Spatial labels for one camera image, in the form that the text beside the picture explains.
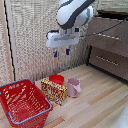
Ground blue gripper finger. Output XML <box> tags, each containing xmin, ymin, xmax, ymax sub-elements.
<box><xmin>65</xmin><ymin>47</ymin><xmax>71</xmax><ymax>56</ymax></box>
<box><xmin>53</xmin><ymin>49</ymin><xmax>59</xmax><ymax>58</ymax></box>

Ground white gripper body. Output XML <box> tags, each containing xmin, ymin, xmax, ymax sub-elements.
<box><xmin>45</xmin><ymin>29</ymin><xmax>81</xmax><ymax>50</ymax></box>

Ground red bowl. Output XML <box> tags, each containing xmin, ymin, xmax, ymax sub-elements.
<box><xmin>48</xmin><ymin>74</ymin><xmax>65</xmax><ymax>86</ymax></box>

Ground red shopping basket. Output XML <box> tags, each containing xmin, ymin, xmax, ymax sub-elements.
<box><xmin>0</xmin><ymin>78</ymin><xmax>54</xmax><ymax>128</ymax></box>

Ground beige curtain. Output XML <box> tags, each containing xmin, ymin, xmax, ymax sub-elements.
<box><xmin>0</xmin><ymin>0</ymin><xmax>128</xmax><ymax>88</ymax></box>

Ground pink mug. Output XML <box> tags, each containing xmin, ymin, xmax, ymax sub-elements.
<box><xmin>66</xmin><ymin>77</ymin><xmax>82</xmax><ymax>99</ymax></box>

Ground red yellow snack box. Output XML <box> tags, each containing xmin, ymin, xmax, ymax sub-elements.
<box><xmin>40</xmin><ymin>77</ymin><xmax>69</xmax><ymax>107</ymax></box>

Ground brown drawer cabinet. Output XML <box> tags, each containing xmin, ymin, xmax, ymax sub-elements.
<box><xmin>85</xmin><ymin>9</ymin><xmax>128</xmax><ymax>83</ymax></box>

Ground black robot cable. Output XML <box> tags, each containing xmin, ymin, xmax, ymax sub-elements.
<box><xmin>79</xmin><ymin>18</ymin><xmax>128</xmax><ymax>38</ymax></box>

